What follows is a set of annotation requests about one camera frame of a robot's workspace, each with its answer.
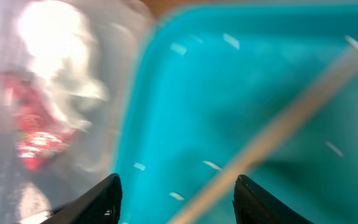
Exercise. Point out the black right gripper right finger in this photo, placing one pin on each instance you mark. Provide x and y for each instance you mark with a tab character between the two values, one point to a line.
254	205

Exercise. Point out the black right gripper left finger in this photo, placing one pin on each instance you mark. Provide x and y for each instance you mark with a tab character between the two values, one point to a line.
99	205

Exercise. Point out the red snack wrapper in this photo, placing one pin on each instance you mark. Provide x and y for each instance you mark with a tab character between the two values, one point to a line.
40	138

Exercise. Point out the wooden chopstick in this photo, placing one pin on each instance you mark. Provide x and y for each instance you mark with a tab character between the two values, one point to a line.
292	117

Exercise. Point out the white tissue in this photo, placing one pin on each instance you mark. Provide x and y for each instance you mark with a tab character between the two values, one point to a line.
63	57

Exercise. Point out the teal plastic tray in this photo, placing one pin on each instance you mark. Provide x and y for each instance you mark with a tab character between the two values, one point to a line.
209	80

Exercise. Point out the clear plastic bin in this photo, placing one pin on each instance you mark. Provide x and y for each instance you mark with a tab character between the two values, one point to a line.
30	197

